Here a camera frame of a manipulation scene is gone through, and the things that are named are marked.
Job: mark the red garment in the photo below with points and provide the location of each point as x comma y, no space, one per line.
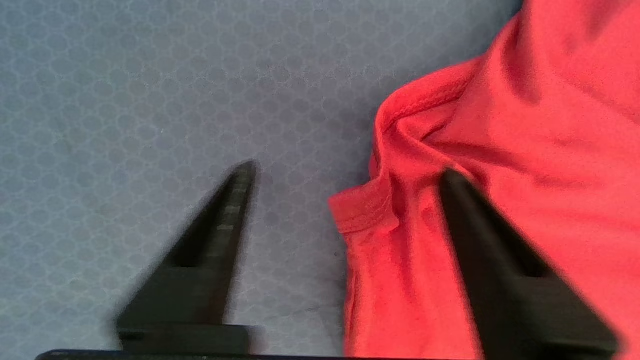
510,125

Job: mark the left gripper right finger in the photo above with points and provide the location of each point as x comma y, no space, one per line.
520,305

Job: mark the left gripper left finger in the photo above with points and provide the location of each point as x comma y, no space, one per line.
200,295

